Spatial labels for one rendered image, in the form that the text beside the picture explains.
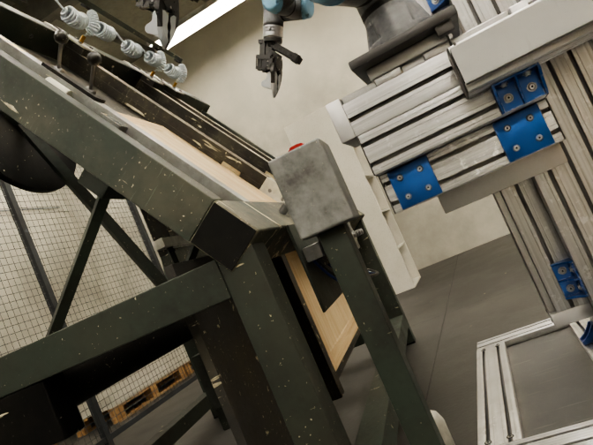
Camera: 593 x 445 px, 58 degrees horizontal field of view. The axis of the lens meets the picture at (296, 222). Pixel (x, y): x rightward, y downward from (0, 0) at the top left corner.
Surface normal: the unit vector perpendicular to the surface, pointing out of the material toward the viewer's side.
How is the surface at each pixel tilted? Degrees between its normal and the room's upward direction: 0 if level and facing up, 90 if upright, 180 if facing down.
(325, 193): 90
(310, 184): 90
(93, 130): 90
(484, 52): 90
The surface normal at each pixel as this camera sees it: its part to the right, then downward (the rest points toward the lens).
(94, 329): -0.22, 0.03
